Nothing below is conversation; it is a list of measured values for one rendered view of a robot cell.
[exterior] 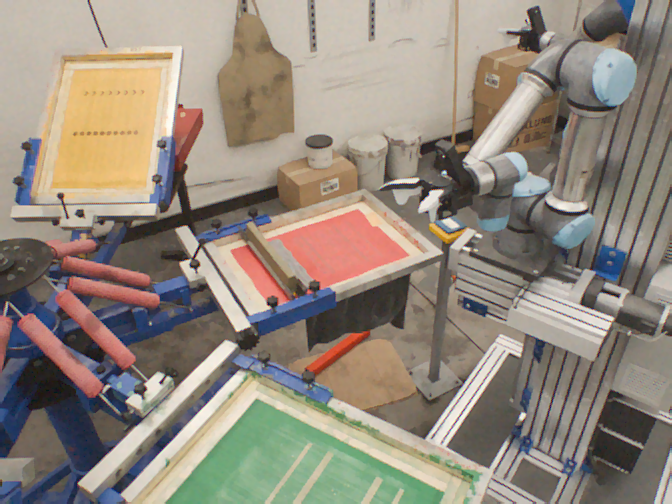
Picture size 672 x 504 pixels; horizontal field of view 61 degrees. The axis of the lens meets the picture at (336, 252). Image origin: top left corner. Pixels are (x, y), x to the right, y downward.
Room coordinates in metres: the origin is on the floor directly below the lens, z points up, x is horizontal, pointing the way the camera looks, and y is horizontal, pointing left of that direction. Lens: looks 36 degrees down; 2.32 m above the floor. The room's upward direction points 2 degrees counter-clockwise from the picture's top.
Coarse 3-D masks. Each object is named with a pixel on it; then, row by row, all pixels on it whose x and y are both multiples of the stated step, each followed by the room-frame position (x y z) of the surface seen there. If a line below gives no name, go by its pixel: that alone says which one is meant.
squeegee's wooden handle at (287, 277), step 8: (248, 224) 1.93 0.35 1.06; (248, 232) 1.91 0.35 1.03; (256, 232) 1.87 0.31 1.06; (256, 240) 1.84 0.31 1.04; (264, 240) 1.81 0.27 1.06; (256, 248) 1.85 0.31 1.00; (264, 248) 1.77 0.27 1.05; (272, 248) 1.76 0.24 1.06; (264, 256) 1.78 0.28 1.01; (272, 256) 1.71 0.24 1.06; (272, 264) 1.71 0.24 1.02; (280, 264) 1.66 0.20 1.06; (280, 272) 1.64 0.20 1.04; (288, 272) 1.61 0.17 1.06; (288, 280) 1.58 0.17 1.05; (288, 288) 1.58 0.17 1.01; (296, 288) 1.59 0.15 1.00
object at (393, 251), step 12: (372, 240) 1.94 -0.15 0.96; (384, 240) 1.94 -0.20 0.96; (384, 252) 1.85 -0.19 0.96; (396, 252) 1.85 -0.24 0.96; (300, 264) 1.79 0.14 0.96; (312, 264) 1.79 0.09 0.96; (360, 264) 1.78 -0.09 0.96; (372, 264) 1.78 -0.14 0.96; (384, 264) 1.77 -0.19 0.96; (252, 276) 1.72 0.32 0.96; (264, 276) 1.72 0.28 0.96; (312, 276) 1.71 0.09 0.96; (324, 276) 1.71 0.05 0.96; (336, 276) 1.71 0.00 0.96; (348, 276) 1.71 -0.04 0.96; (264, 288) 1.65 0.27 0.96; (276, 288) 1.65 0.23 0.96; (288, 300) 1.58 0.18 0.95
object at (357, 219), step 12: (348, 216) 2.13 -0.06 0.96; (360, 216) 2.13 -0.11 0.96; (300, 228) 2.05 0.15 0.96; (312, 228) 2.04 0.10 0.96; (360, 228) 2.03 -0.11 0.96; (372, 228) 2.03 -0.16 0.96; (288, 240) 1.96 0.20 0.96; (240, 252) 1.89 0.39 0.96; (252, 252) 1.88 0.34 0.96; (300, 252) 1.87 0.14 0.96; (240, 264) 1.80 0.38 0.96; (252, 264) 1.80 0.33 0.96
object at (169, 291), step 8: (168, 280) 1.61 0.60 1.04; (176, 280) 1.61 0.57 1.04; (184, 280) 1.61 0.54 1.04; (160, 288) 1.57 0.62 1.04; (168, 288) 1.57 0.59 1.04; (176, 288) 1.57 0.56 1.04; (184, 288) 1.58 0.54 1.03; (160, 296) 1.54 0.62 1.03; (168, 296) 1.55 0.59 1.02; (176, 296) 1.56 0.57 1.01; (160, 304) 1.53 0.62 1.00
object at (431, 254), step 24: (360, 192) 2.27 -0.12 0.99; (288, 216) 2.09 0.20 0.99; (312, 216) 2.13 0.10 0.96; (384, 216) 2.09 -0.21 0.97; (216, 240) 1.93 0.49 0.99; (408, 240) 1.93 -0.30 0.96; (216, 264) 1.77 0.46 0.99; (408, 264) 1.73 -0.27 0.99; (240, 288) 1.61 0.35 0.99; (336, 288) 1.60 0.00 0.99; (360, 288) 1.61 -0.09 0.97
